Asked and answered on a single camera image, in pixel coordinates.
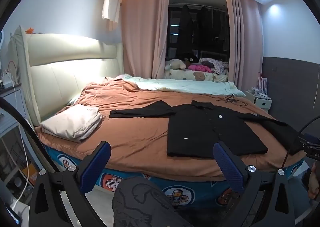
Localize pink right curtain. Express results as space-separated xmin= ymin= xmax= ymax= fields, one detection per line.
xmin=226 ymin=0 xmax=263 ymax=90

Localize white right nightstand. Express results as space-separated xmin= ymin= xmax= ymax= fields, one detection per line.
xmin=244 ymin=90 xmax=272 ymax=113

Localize orange-brown bed sheet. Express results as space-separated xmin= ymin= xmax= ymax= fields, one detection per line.
xmin=35 ymin=76 xmax=307 ymax=183

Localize black long-sleeve shirt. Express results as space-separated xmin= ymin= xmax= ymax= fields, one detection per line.
xmin=109 ymin=101 xmax=302 ymax=159

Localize white charging cable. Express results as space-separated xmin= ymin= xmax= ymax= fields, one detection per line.
xmin=4 ymin=69 xmax=30 ymax=210

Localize folded beige blanket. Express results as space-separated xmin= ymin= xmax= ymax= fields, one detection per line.
xmin=40 ymin=104 xmax=103 ymax=142

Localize person's dark patterned trousers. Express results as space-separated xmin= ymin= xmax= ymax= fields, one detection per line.
xmin=112 ymin=177 xmax=191 ymax=227

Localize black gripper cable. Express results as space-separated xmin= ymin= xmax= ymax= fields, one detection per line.
xmin=0 ymin=96 xmax=58 ymax=175

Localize plush toy on window seat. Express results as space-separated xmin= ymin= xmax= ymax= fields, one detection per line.
xmin=164 ymin=59 xmax=186 ymax=71

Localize pink curtain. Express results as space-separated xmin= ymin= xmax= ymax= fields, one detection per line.
xmin=226 ymin=0 xmax=263 ymax=90
xmin=121 ymin=0 xmax=169 ymax=79

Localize white hanging shirt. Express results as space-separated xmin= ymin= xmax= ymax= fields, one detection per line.
xmin=102 ymin=0 xmax=121 ymax=25

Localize bear-print cushion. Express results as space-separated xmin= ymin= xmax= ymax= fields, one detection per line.
xmin=165 ymin=69 xmax=228 ymax=82

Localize pink clothes pile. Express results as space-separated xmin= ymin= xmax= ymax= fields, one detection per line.
xmin=188 ymin=64 xmax=212 ymax=73

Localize pink left curtain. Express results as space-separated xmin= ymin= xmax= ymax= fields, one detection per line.
xmin=121 ymin=0 xmax=169 ymax=79

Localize light green quilt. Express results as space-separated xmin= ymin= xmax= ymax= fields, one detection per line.
xmin=116 ymin=74 xmax=245 ymax=97

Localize cream padded headboard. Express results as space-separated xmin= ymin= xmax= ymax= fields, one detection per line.
xmin=8 ymin=27 xmax=124 ymax=126

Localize black cable bundle on bed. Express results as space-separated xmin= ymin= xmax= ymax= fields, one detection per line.
xmin=215 ymin=93 xmax=249 ymax=107

